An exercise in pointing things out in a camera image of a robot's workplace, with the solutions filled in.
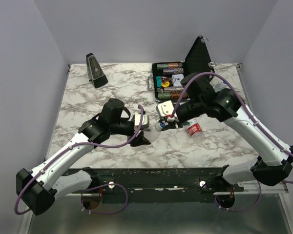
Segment clear unlabelled plastic bottle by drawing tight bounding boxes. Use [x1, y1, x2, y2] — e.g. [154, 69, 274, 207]
[143, 125, 161, 143]

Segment Pocari Sweat clear bottle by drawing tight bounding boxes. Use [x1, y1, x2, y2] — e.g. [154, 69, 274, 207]
[214, 81, 227, 92]

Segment white blue Pocari cap spare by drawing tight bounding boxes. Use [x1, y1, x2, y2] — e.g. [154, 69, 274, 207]
[155, 122, 166, 132]

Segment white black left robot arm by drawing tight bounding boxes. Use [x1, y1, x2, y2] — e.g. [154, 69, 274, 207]
[14, 98, 149, 215]

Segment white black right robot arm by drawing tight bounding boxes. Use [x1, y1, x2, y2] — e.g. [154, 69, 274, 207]
[156, 72, 293, 191]

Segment red label water bottle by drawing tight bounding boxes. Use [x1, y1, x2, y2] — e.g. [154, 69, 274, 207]
[185, 118, 204, 141]

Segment black poker chip case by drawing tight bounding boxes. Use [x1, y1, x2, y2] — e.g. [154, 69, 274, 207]
[151, 36, 216, 103]

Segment black metronome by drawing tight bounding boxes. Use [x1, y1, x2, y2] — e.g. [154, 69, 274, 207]
[86, 53, 108, 88]

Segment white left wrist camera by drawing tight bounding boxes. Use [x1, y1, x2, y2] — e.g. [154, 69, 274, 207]
[134, 112, 149, 131]

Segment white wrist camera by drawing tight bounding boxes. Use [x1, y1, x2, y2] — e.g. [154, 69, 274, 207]
[156, 100, 178, 122]
[134, 112, 149, 131]

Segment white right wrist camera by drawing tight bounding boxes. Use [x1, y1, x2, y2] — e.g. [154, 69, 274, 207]
[156, 100, 178, 122]

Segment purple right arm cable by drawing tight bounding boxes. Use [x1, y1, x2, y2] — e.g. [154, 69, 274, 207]
[170, 72, 293, 212]

